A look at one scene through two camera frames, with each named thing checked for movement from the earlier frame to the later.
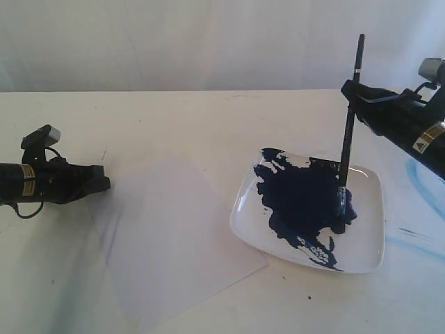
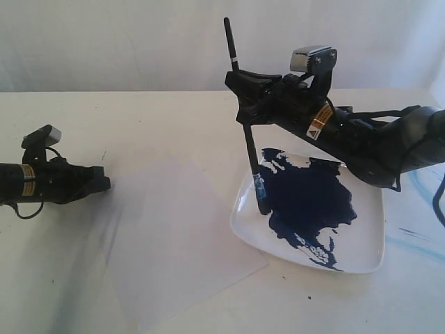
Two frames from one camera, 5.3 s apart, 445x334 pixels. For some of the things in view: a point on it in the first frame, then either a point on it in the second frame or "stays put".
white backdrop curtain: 165,45 stays put
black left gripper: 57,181 stays put
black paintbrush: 345,214 -> 259,180
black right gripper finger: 357,93 -> 247,83
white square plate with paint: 294,208 stays put
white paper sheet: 168,238 stays put
